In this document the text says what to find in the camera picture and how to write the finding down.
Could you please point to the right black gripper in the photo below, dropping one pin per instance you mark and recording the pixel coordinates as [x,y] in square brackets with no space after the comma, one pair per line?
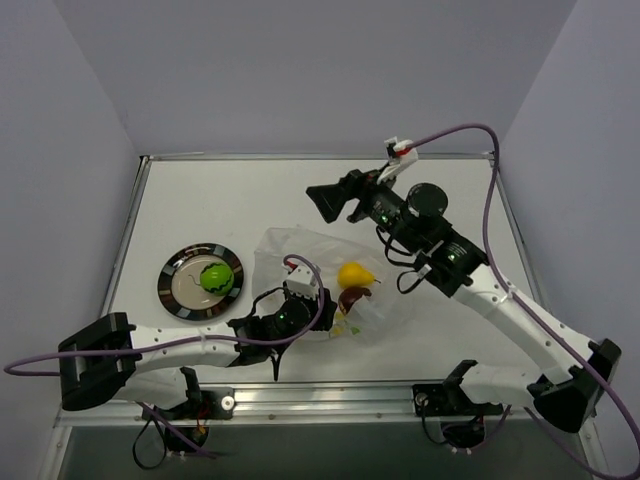
[356,188]

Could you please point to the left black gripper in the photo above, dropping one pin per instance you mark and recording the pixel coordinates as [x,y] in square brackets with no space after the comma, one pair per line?
[324,310]

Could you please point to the dark red fake fruit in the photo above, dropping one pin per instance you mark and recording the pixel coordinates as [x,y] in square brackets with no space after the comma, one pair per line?
[352,297]

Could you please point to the yellow fake lemon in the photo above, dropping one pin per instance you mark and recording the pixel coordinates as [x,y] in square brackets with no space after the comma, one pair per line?
[353,274]

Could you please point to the clear plastic bag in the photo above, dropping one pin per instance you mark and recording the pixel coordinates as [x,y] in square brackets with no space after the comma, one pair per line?
[371,319]

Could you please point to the green fake lime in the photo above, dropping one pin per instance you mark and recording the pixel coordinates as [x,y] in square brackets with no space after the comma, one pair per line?
[217,278]

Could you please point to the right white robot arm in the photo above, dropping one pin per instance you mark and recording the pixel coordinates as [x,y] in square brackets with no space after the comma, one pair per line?
[570,368]

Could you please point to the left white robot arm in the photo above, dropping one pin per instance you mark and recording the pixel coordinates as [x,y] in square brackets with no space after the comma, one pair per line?
[112,358]

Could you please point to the round plate with dark rim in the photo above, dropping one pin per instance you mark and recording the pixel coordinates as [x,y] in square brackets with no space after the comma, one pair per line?
[178,286]

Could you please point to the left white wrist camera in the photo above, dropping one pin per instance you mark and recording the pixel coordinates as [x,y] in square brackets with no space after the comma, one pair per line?
[302,283]

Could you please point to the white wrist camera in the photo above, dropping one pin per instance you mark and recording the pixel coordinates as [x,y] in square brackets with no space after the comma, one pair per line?
[401,155]
[302,283]

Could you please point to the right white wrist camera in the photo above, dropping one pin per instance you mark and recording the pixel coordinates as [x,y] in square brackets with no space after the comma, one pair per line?
[401,155]

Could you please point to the aluminium front rail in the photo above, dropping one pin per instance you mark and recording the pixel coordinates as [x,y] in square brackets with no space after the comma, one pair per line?
[282,403]

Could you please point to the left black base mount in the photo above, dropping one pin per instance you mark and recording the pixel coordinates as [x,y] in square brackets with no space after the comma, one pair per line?
[210,400]

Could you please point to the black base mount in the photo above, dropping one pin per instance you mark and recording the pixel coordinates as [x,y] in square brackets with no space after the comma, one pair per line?
[210,400]
[435,400]

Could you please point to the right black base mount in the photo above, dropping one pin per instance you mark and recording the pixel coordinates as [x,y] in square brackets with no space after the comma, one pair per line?
[435,400]

